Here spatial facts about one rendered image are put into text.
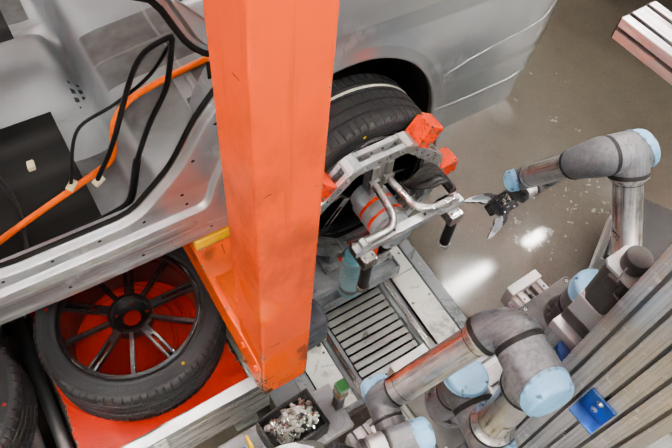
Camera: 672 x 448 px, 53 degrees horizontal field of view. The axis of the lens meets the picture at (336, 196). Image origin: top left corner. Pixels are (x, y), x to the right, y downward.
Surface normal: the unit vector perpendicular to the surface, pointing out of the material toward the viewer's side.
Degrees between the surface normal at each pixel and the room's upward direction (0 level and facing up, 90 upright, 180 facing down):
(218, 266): 0
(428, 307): 0
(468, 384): 8
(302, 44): 90
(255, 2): 90
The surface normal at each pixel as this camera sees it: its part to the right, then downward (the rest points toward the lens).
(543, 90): 0.07, -0.57
